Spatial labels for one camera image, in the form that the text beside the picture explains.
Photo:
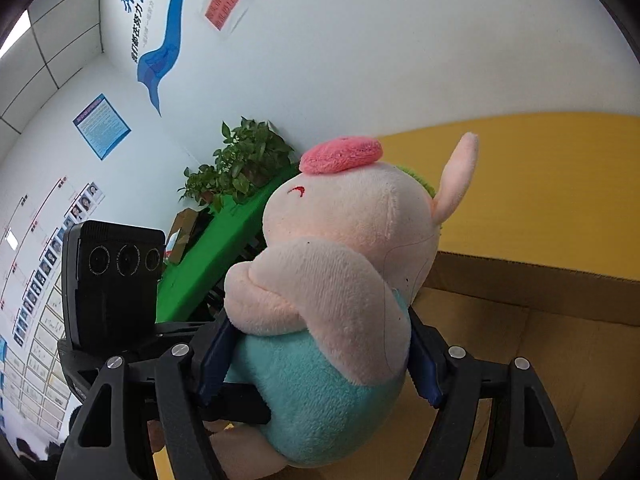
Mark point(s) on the ceiling light panel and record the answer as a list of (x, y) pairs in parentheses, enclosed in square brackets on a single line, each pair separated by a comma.
[(15, 32)]

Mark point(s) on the blue wall poster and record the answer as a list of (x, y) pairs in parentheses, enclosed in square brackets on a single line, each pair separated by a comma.
[(99, 125)]

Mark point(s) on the blue wave wall decal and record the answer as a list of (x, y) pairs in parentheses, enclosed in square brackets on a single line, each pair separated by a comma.
[(172, 15)]

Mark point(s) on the yellow wooden desktop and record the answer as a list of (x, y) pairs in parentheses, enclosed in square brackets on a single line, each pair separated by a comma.
[(550, 185)]

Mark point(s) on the green table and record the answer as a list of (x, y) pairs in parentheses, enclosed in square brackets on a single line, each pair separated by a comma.
[(220, 245)]

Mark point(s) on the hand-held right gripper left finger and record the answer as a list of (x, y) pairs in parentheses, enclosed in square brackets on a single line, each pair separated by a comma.
[(217, 360)]

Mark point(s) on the pink plush pig toy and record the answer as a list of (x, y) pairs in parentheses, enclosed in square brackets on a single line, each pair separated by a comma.
[(325, 285)]

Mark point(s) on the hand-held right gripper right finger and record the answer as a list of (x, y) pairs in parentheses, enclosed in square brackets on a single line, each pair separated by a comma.
[(425, 365)]

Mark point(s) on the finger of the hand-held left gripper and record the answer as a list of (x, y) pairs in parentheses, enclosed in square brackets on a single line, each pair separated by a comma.
[(185, 331), (240, 407)]

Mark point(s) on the small brown cardboard box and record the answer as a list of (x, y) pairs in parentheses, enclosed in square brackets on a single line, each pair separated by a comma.
[(182, 225)]

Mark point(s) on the organisation chart wall display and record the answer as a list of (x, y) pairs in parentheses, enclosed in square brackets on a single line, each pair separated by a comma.
[(40, 310)]

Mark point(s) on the green potted plant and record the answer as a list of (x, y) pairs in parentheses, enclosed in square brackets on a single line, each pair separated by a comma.
[(245, 155)]

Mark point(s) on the red notice paper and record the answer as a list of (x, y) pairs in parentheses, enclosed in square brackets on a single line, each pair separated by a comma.
[(223, 4)]

